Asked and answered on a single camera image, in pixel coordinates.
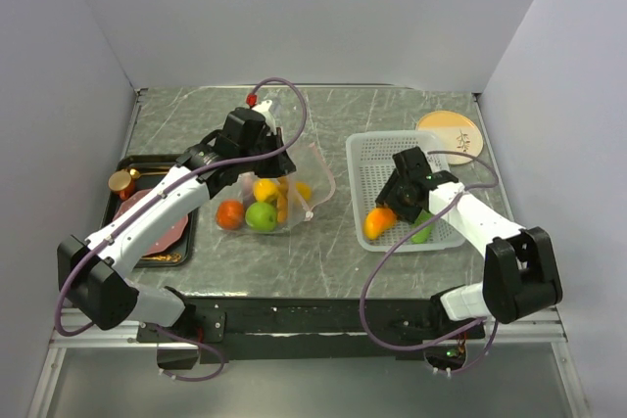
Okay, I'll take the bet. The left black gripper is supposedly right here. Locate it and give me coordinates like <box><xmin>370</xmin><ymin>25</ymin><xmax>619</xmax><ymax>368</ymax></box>
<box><xmin>238</xmin><ymin>127</ymin><xmax>296</xmax><ymax>179</ymax></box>

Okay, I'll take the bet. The orange mango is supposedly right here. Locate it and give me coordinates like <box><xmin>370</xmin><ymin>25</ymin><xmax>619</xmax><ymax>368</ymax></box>
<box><xmin>362</xmin><ymin>207</ymin><xmax>397</xmax><ymax>241</ymax></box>

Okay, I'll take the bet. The green cucumber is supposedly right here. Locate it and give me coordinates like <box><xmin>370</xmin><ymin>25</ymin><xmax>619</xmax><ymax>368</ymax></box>
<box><xmin>410</xmin><ymin>210</ymin><xmax>434</xmax><ymax>244</ymax></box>

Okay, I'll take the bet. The yellow bell pepper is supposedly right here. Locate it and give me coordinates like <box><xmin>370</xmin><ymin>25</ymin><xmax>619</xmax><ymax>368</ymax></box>
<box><xmin>253</xmin><ymin>178</ymin><xmax>280</xmax><ymax>203</ymax></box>

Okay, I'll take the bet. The orange fried food piece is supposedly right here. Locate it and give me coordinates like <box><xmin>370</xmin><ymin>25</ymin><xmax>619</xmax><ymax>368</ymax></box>
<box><xmin>276</xmin><ymin>177</ymin><xmax>290</xmax><ymax>224</ymax></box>

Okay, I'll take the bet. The clear zip top bag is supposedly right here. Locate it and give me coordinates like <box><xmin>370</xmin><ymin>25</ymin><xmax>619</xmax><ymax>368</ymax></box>
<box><xmin>215</xmin><ymin>142</ymin><xmax>336</xmax><ymax>235</ymax></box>

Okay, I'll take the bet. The orange pumpkin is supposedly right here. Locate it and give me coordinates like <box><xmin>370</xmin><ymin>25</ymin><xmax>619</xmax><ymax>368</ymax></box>
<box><xmin>216</xmin><ymin>199</ymin><xmax>245</xmax><ymax>230</ymax></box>

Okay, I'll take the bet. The green apple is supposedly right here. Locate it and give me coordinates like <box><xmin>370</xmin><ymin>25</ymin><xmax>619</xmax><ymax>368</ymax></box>
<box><xmin>245</xmin><ymin>202</ymin><xmax>277</xmax><ymax>232</ymax></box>

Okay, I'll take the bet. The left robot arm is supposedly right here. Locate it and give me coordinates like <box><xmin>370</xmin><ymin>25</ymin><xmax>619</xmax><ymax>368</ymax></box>
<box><xmin>58</xmin><ymin>100</ymin><xmax>296</xmax><ymax>342</ymax></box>

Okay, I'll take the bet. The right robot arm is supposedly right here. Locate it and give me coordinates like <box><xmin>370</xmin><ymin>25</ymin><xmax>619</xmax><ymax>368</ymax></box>
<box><xmin>376</xmin><ymin>147</ymin><xmax>563</xmax><ymax>338</ymax></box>

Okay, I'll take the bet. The white plastic basket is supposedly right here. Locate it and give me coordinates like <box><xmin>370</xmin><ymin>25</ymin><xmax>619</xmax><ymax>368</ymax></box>
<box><xmin>346</xmin><ymin>130</ymin><xmax>464</xmax><ymax>254</ymax></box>

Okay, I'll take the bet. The beige round plate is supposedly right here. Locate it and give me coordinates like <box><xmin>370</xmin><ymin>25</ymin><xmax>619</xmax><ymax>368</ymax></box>
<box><xmin>416</xmin><ymin>111</ymin><xmax>484</xmax><ymax>165</ymax></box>

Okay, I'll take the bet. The gold spoon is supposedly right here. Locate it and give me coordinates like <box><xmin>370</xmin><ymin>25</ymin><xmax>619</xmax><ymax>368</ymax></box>
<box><xmin>126</xmin><ymin>167</ymin><xmax>169</xmax><ymax>180</ymax></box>

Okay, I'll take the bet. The pink plate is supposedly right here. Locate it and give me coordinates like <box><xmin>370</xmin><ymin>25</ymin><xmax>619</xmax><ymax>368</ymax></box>
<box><xmin>113</xmin><ymin>189</ymin><xmax>189</xmax><ymax>256</ymax></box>

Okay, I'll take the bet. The gold cup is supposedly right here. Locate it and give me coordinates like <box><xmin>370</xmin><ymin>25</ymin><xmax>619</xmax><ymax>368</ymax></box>
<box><xmin>108</xmin><ymin>170</ymin><xmax>135</xmax><ymax>201</ymax></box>

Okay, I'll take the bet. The gold fork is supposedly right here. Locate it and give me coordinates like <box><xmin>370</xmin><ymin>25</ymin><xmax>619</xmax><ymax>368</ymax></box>
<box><xmin>141</xmin><ymin>253</ymin><xmax>182</xmax><ymax>263</ymax></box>

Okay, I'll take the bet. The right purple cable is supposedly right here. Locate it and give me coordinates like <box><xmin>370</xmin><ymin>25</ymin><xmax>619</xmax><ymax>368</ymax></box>
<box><xmin>359</xmin><ymin>149</ymin><xmax>501</xmax><ymax>375</ymax></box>

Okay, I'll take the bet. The purple cable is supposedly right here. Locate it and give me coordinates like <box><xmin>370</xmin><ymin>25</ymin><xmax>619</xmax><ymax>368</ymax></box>
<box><xmin>53</xmin><ymin>76</ymin><xmax>309</xmax><ymax>383</ymax></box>
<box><xmin>359</xmin><ymin>149</ymin><xmax>501</xmax><ymax>375</ymax></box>

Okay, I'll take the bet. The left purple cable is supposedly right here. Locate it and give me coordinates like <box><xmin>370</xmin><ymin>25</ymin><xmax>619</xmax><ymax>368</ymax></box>
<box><xmin>53</xmin><ymin>76</ymin><xmax>309</xmax><ymax>383</ymax></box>

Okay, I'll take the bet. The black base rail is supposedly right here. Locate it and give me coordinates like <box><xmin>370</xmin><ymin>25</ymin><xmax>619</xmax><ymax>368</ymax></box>
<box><xmin>137</xmin><ymin>297</ymin><xmax>485</xmax><ymax>363</ymax></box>

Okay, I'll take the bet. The aluminium rail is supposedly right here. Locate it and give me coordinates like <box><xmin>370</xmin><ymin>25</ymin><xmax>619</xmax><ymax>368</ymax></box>
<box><xmin>26</xmin><ymin>304</ymin><xmax>148</xmax><ymax>418</ymax></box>

